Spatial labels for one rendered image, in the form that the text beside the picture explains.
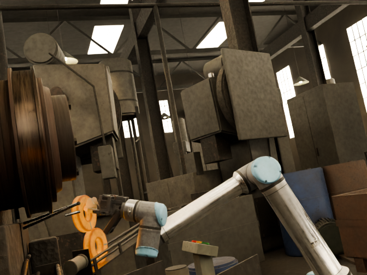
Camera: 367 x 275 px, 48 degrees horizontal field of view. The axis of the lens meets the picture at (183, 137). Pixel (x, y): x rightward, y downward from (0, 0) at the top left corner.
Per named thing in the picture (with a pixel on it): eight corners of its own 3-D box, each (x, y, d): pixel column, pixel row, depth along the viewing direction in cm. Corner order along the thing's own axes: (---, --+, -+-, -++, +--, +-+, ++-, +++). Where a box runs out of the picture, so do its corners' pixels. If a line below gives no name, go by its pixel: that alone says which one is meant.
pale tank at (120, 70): (126, 241, 950) (98, 57, 1009) (120, 239, 1035) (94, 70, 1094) (164, 233, 980) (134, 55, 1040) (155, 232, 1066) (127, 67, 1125)
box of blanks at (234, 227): (177, 306, 324) (161, 209, 334) (131, 295, 392) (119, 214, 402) (269, 272, 382) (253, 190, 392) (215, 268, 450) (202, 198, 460)
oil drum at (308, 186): (306, 259, 410) (287, 171, 422) (275, 254, 466) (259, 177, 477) (353, 246, 430) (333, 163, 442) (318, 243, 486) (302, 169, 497)
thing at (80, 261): (65, 276, 158) (61, 261, 158) (76, 269, 166) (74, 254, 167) (78, 275, 156) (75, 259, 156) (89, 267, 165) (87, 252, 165)
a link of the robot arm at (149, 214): (160, 227, 160) (163, 202, 162) (130, 223, 164) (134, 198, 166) (166, 228, 169) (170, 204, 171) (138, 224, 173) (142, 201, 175)
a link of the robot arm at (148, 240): (157, 257, 171) (161, 227, 173) (158, 260, 159) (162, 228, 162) (134, 254, 170) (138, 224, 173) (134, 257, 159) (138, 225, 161)
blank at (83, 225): (67, 199, 169) (74, 198, 168) (85, 193, 184) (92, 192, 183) (76, 236, 168) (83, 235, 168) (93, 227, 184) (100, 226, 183)
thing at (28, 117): (27, 217, 104) (5, 43, 110) (33, 217, 148) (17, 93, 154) (54, 213, 106) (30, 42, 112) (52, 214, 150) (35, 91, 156)
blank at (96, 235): (85, 268, 170) (92, 267, 169) (81, 230, 173) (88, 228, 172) (103, 262, 185) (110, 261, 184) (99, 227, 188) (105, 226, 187)
